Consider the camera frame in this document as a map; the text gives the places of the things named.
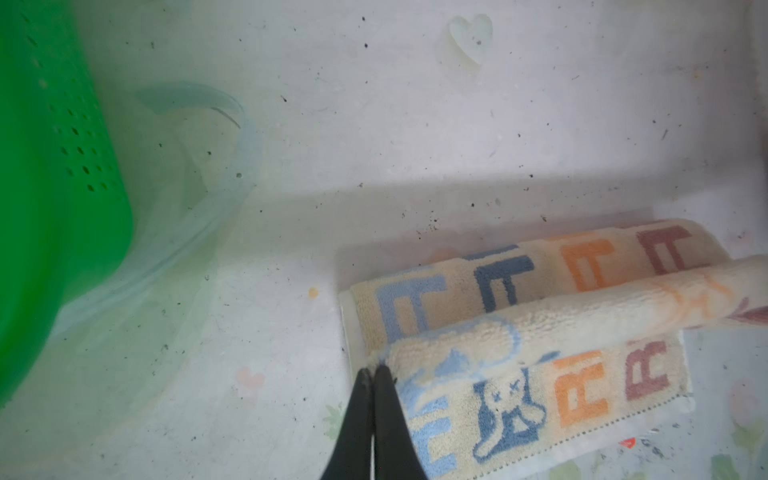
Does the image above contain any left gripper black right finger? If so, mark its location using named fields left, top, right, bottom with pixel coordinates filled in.
left=373, top=364, right=427, bottom=480

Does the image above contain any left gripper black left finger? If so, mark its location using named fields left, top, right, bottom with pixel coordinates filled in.
left=321, top=368, right=374, bottom=480

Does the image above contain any striped rabbit text towel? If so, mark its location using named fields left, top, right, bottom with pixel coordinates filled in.
left=339, top=219, right=767, bottom=479

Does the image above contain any green plastic basket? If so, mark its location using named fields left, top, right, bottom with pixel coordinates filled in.
left=1, top=1, right=133, bottom=401

